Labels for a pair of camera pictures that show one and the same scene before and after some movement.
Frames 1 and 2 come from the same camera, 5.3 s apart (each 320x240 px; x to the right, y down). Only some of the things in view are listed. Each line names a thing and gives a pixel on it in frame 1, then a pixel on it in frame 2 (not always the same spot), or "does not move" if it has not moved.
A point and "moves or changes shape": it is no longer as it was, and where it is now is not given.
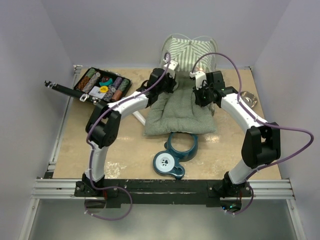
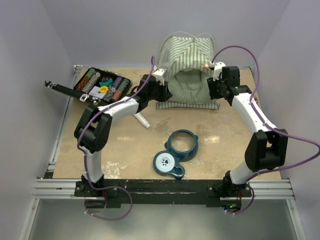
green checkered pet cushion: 176,111 moves or changes shape
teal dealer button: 108,82 does not move
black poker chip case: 102,85 does not move
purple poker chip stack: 117,82 does not move
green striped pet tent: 199,54 moves or changes shape
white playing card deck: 95,91 does not move
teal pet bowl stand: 170,162 does not move
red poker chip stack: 117,95 does not move
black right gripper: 198,100 to 212,84
